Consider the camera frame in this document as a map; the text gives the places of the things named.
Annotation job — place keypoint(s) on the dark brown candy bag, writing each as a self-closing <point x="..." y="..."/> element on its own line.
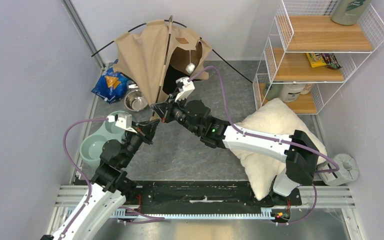
<point x="331" y="61"/>

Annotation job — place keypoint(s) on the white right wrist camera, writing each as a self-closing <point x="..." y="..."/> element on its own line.
<point x="185" y="88"/>

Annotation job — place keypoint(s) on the mint green double pet bowl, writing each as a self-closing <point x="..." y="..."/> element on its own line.
<point x="91" y="148"/>

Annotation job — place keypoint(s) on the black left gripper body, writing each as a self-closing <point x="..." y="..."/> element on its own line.
<point x="133" y="142"/>

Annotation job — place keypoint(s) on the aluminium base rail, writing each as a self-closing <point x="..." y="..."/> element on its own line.
<point x="319" y="198"/>

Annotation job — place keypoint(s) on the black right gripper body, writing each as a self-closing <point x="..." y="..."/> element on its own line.
<point x="180" y="114"/>

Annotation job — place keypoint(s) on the aluminium frame post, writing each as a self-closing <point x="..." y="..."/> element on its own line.
<point x="77" y="21"/>

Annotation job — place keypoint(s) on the clear plastic package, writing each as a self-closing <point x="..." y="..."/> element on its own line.
<point x="131" y="85"/>

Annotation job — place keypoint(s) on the blue Doritos chip bag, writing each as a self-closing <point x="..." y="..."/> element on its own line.
<point x="111" y="86"/>

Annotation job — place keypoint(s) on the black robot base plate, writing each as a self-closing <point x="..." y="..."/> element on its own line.
<point x="205" y="197"/>

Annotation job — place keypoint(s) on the beige fabric pet tent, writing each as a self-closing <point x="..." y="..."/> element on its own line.
<point x="136" y="56"/>

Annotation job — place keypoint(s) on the steel pet bowl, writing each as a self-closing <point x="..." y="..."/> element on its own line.
<point x="135" y="101"/>

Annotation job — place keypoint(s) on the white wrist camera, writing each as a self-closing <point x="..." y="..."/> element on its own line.
<point x="185" y="88"/>
<point x="122" y="120"/>

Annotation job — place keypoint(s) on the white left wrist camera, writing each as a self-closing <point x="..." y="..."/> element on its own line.
<point x="122" y="120"/>

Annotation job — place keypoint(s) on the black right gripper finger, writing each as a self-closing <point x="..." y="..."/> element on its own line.
<point x="161" y="110"/>
<point x="170" y="103"/>

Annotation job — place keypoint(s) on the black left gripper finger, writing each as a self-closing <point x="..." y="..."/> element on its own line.
<point x="145" y="128"/>
<point x="149" y="139"/>

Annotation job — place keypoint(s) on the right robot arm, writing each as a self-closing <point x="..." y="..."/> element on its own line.
<point x="297" y="151"/>

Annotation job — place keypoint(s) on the green bottle on top shelf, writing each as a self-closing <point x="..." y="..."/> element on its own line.
<point x="347" y="12"/>

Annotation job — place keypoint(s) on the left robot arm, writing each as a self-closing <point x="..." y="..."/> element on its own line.
<point x="109" y="188"/>

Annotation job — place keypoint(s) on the white pompom toy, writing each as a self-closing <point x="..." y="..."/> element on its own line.
<point x="190" y="68"/>

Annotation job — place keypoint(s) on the yellow candy bag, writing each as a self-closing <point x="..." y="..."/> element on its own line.
<point x="316" y="60"/>

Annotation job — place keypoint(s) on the white wire shelf rack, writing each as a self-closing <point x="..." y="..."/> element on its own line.
<point x="305" y="47"/>

